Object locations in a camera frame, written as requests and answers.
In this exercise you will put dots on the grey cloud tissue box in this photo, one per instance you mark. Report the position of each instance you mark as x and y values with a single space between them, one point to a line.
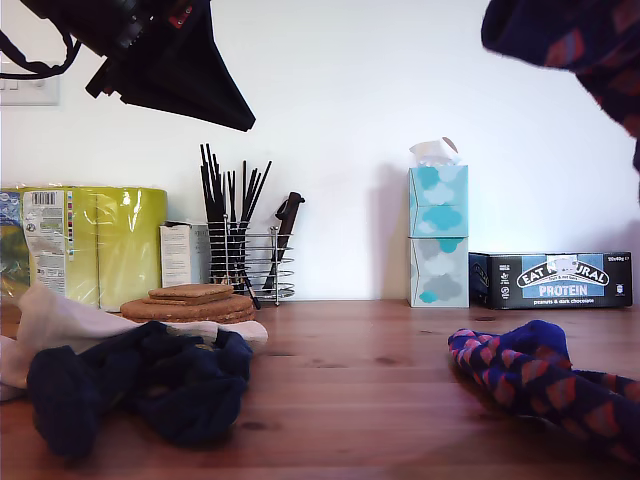
440 275

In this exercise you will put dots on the yellow kitchen roll pack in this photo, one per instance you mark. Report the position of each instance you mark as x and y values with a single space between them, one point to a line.
130 240

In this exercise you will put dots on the white wall switch plate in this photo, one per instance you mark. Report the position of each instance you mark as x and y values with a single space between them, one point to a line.
30 92

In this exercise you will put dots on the white tissue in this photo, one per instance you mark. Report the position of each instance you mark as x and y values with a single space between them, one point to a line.
430 150

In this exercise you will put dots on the thin black stick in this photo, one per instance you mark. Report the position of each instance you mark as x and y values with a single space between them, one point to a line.
255 190
216 182
233 197
205 172
244 187
263 181

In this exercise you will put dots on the blue cloud tissue box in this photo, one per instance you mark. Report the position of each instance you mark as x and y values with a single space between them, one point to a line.
440 200

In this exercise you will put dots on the black protein bar box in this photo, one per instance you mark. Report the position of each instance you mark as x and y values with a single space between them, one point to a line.
500 280

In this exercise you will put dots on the small white printed carton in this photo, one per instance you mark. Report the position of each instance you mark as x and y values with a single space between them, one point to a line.
175 255

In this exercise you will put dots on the black pen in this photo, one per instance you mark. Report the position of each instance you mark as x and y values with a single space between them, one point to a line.
252 295

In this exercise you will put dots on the square cork coaster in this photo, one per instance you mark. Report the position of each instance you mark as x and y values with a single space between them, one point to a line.
200 290
170 298

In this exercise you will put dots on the pale grey carton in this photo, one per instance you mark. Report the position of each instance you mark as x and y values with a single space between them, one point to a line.
200 250

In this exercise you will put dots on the blue cupcake pattern sock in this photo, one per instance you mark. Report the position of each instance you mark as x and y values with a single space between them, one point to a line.
530 370
575 45

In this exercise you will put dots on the navy dotted sock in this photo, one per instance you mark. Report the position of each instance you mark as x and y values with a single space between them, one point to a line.
60 400
200 405

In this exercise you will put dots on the white sock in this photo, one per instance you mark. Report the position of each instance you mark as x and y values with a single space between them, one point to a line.
55 312
12 370

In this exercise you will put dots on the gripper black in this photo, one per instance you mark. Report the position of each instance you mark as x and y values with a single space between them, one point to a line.
112 80

